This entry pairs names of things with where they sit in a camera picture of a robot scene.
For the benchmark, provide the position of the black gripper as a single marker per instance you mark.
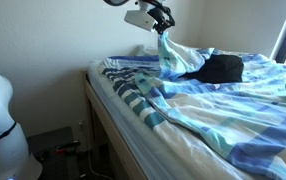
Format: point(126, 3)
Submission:
point(158, 12)

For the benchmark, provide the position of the blue white striped bedspread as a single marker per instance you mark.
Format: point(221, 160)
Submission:
point(216, 113)

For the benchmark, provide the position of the light blue pillow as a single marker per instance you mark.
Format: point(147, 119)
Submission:
point(146, 50)

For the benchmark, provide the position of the black garment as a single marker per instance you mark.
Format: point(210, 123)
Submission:
point(219, 68)

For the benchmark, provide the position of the mattress with light blue sheet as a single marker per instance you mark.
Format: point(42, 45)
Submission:
point(129, 126)

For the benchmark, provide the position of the red black clamp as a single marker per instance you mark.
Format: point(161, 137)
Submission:
point(68, 146)

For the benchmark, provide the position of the black base platform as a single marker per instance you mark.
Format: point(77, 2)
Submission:
point(53, 146)

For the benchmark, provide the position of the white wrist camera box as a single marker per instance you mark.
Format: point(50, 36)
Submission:
point(139, 19)

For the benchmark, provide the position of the light wooden bed frame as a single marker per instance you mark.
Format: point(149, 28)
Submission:
point(109, 123)

